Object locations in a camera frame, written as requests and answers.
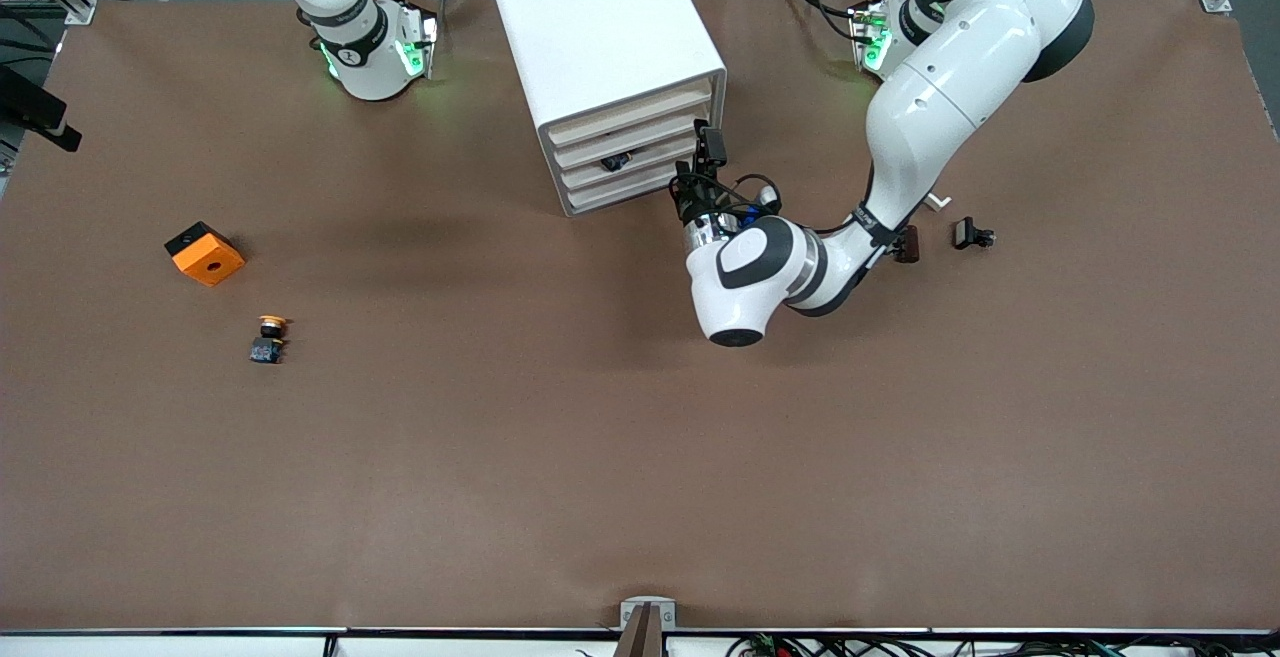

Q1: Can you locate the white plastic tray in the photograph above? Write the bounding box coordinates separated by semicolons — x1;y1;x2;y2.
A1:
550;102;715;168

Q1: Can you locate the yellow-capped push button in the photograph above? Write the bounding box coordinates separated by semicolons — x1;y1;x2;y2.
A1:
248;314;291;366

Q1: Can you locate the orange square box with hole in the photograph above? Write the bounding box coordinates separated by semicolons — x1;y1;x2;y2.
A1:
164;221;247;288

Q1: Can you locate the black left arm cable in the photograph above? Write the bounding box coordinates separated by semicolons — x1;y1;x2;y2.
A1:
720;172;786;228

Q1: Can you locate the black base cable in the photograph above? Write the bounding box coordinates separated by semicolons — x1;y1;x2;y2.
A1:
772;0;863;43

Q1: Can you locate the front camera mount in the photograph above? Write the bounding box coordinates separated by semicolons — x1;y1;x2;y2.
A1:
612;597;678;657

